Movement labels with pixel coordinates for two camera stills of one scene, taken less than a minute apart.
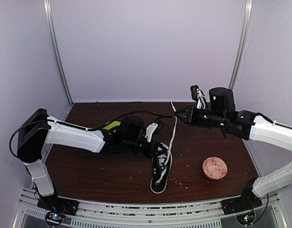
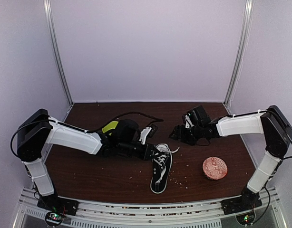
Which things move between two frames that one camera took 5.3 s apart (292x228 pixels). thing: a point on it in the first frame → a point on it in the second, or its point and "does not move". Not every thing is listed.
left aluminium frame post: [52, 28] does not move
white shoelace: [172, 135] → [161, 155]
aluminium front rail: [207, 214] does not move
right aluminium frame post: [247, 23] does not move
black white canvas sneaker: [162, 163] does not move
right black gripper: [190, 116] → [179, 134]
